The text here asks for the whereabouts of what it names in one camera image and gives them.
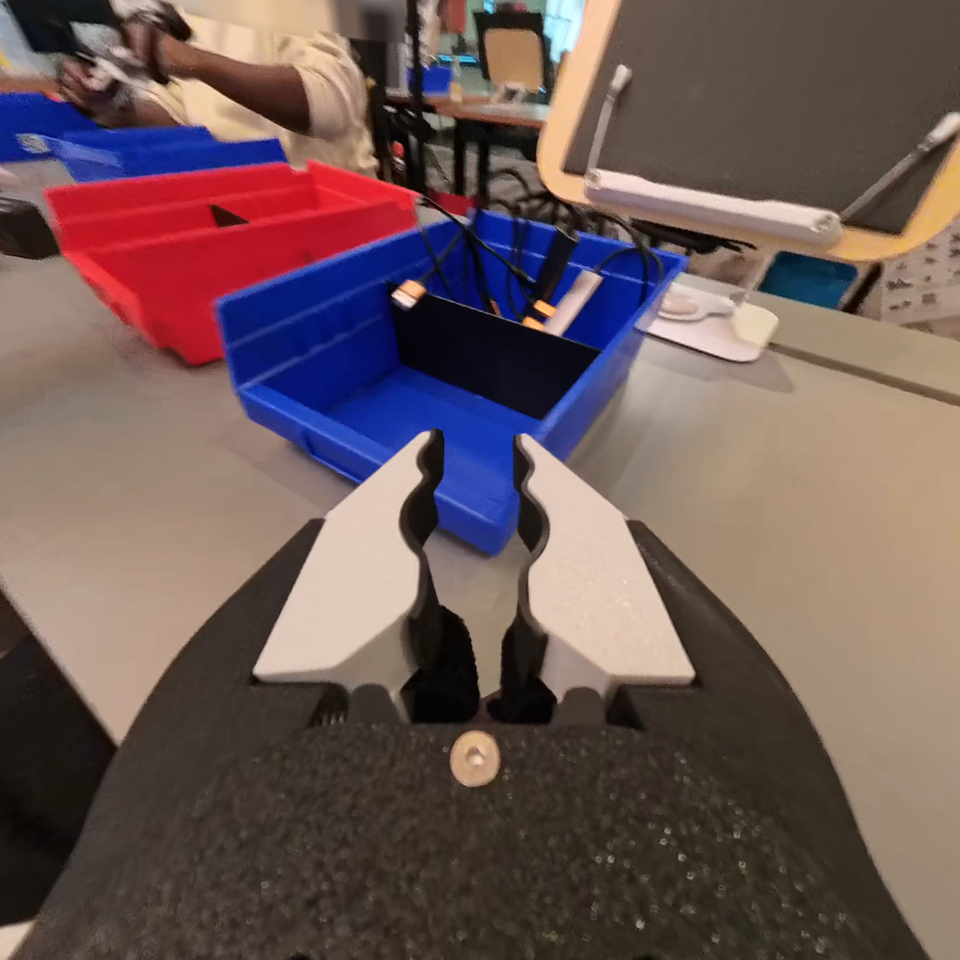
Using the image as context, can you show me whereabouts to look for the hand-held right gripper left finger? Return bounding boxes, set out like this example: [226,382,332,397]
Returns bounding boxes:
[252,429,445,721]

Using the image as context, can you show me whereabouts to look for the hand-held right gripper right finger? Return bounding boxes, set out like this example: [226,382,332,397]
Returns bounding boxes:
[513,433,696,717]

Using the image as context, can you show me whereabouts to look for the blue plastic bin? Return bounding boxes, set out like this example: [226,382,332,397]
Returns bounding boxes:
[216,208,687,558]
[0,93,106,162]

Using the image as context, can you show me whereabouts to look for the silver USB hub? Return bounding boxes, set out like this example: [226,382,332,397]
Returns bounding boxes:
[543,247,665,336]

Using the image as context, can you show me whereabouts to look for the black bin divider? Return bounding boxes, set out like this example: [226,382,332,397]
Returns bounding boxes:
[388,281,601,421]

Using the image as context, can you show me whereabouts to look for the red plastic bin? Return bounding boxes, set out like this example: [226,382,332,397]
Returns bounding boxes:
[45,159,419,367]

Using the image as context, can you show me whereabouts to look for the teal crate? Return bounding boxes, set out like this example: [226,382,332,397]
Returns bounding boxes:
[757,251,860,310]

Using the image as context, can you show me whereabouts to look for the white bar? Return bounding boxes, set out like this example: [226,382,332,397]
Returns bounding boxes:
[583,168,845,249]

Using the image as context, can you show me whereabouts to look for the black case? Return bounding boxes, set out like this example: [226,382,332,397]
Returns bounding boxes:
[0,196,61,260]

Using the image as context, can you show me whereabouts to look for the black panel wooden edge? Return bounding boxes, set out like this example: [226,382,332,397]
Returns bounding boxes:
[536,0,960,264]

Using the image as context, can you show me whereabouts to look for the steel wire white tip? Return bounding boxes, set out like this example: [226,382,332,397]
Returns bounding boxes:
[591,63,635,177]
[840,112,960,222]

